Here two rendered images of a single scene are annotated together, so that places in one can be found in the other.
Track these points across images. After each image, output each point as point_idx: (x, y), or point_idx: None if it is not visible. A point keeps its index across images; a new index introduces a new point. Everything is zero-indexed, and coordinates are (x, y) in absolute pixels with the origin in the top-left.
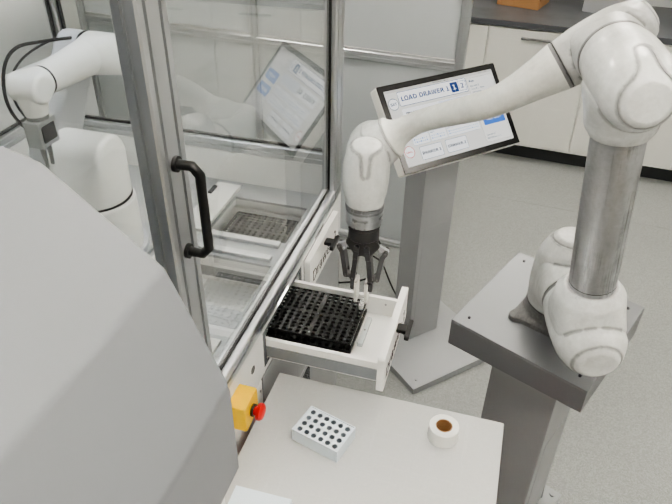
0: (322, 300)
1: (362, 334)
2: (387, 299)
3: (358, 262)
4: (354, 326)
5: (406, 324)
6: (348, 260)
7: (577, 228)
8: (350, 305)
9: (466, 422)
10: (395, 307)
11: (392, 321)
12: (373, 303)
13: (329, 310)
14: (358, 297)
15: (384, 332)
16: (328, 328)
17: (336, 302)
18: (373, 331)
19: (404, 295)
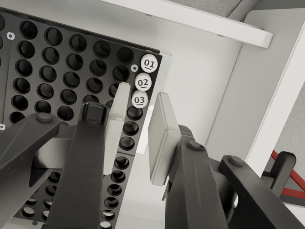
0: (2, 62)
1: (145, 124)
2: (232, 36)
3: (102, 177)
4: (121, 170)
5: (272, 178)
6: (13, 164)
7: None
8: (104, 84)
9: (301, 221)
10: (256, 141)
11: (235, 201)
12: (181, 24)
13: (38, 103)
14: (131, 9)
15: (201, 98)
16: (47, 186)
17: (54, 70)
18: (174, 96)
19: (303, 75)
